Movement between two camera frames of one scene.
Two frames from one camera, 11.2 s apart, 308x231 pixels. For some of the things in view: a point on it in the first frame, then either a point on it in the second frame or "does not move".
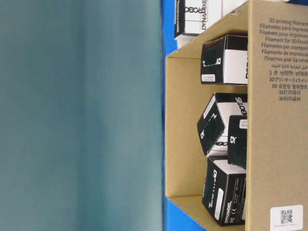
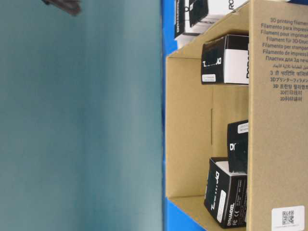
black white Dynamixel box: (212, 125) → (196, 10)
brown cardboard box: (276, 180) does not move
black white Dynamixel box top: (224, 60) does not move
